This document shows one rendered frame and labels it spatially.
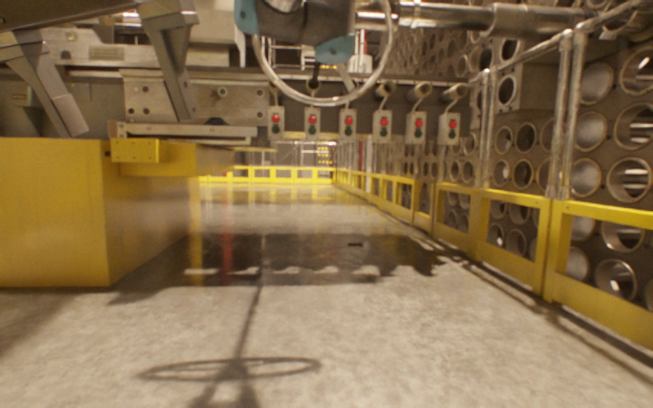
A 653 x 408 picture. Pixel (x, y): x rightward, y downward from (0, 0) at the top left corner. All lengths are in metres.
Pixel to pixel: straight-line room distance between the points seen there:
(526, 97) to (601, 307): 1.52
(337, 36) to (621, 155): 2.02
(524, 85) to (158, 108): 2.17
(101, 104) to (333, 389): 1.68
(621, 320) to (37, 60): 1.41
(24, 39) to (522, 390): 1.04
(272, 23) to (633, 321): 1.22
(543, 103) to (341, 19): 2.08
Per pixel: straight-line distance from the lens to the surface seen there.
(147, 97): 1.87
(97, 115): 2.00
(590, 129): 2.76
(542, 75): 2.63
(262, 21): 0.60
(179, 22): 0.34
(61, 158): 1.60
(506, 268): 1.74
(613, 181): 2.49
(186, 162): 1.52
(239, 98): 1.75
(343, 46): 0.65
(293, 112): 1.68
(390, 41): 1.01
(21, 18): 0.41
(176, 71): 0.35
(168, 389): 0.91
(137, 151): 1.46
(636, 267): 2.38
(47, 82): 0.43
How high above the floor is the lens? 0.51
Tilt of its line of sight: 7 degrees down
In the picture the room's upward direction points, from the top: 1 degrees clockwise
